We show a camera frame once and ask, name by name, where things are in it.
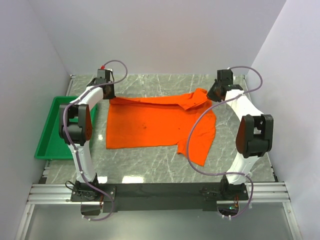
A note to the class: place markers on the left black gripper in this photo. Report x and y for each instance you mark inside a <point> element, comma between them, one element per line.
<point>112,95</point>

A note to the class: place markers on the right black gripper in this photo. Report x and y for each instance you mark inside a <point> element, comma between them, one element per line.
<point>210,94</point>

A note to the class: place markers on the orange t-shirt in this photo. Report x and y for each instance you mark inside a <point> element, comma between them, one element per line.
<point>163,121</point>

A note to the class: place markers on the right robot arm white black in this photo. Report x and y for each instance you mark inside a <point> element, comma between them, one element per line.
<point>254,137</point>

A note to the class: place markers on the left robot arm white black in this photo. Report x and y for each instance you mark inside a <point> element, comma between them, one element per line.
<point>76,129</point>

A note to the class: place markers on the green plastic tray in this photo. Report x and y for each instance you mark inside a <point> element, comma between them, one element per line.
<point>50,145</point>

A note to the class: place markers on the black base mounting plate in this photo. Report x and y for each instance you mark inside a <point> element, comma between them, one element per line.
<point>159,196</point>

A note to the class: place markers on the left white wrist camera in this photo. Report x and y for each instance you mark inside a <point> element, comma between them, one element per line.
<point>103,67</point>

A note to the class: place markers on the aluminium frame rail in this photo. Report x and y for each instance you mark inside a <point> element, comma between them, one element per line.
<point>58,194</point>

